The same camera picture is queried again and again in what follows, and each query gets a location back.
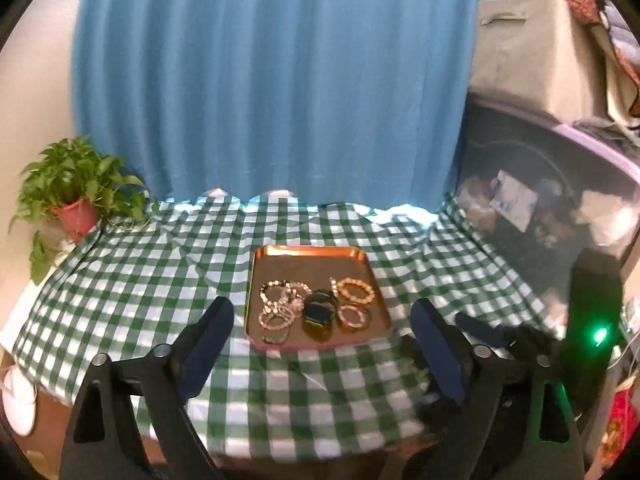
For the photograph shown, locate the thin bangle bracelet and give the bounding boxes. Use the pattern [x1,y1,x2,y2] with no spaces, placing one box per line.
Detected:
[336,303,372,330]

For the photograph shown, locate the wooden bead bracelet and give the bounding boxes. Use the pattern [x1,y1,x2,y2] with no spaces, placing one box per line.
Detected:
[335,276,377,305]

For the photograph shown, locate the black smartwatch green trim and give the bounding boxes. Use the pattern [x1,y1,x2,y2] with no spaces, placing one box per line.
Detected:
[302,289,338,342]

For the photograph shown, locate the mixed bead bracelet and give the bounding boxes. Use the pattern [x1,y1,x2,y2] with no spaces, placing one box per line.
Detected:
[259,278,296,311]

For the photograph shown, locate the red embroidered cushion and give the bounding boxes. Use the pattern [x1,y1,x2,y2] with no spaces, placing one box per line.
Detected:
[601,389,639,470]

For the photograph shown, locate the white shoe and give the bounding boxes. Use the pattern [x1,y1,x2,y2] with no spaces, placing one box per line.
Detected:
[1,366,37,437]

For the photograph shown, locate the clear storage bin purple lid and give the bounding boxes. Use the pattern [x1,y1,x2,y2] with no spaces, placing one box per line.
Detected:
[456,93,639,306]

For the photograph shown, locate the green checkered tablecloth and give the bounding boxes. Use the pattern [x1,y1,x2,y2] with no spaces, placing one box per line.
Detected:
[12,197,552,460]

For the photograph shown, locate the copper pink tray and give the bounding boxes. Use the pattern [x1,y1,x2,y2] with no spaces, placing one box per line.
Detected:
[244,245,392,351]

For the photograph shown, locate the potted green plant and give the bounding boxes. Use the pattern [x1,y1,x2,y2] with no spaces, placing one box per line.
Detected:
[8,134,151,286]

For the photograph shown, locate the beige fabric storage box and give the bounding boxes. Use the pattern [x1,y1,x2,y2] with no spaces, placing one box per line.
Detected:
[469,0,606,122]

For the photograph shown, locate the blue curtain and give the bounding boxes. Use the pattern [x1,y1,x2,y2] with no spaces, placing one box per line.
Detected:
[73,0,480,210]

